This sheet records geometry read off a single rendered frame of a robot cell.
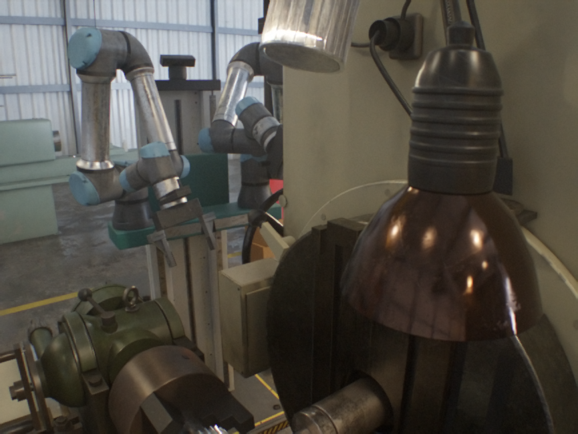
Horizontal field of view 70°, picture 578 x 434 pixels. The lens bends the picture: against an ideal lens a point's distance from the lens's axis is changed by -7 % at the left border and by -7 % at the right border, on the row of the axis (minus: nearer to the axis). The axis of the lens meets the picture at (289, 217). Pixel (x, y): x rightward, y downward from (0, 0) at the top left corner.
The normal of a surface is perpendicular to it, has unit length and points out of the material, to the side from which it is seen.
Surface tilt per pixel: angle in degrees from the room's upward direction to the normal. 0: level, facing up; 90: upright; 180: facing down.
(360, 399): 26
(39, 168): 90
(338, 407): 12
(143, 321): 32
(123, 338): 20
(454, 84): 88
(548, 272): 90
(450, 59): 66
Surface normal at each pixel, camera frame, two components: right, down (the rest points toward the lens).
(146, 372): -0.28, -0.84
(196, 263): 0.56, 0.23
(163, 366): -0.07, -0.94
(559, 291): -0.79, 0.17
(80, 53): -0.50, 0.11
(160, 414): -0.45, -0.69
